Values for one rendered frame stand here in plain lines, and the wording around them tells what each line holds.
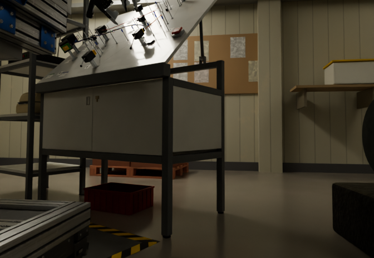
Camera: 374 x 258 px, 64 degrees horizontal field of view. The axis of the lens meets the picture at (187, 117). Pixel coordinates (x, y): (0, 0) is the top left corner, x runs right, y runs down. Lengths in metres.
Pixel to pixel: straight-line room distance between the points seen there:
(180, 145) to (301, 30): 3.36
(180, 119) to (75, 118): 0.76
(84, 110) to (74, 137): 0.19
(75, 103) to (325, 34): 3.58
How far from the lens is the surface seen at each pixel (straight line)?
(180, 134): 1.59
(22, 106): 2.62
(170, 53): 1.58
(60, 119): 2.20
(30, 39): 1.29
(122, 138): 1.72
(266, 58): 4.31
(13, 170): 2.64
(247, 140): 4.32
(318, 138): 4.46
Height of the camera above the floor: 0.52
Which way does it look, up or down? 3 degrees up
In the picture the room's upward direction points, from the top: straight up
